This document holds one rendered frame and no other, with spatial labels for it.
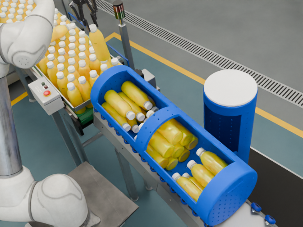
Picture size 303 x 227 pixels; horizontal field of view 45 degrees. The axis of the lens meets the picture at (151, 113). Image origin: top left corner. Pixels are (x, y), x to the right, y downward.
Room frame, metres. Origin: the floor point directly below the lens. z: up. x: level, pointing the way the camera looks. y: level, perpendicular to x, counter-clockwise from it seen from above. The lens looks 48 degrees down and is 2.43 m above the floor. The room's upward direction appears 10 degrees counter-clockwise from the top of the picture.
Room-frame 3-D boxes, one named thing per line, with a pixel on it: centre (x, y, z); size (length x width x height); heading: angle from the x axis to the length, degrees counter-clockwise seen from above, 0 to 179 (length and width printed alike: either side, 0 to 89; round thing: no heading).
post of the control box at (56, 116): (1.53, 0.56, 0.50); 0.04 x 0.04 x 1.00; 30
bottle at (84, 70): (1.70, 0.35, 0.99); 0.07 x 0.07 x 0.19
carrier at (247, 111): (1.36, -0.44, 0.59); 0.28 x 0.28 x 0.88
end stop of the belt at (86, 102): (1.56, 0.25, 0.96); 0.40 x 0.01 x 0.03; 120
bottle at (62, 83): (1.63, 0.47, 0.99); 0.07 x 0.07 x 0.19
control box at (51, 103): (1.53, 0.56, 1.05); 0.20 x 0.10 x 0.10; 30
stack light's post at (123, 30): (2.01, 0.09, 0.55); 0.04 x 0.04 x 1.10; 30
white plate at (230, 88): (1.36, -0.44, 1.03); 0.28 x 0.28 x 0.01
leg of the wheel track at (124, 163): (1.40, 0.23, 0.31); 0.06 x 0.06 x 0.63; 30
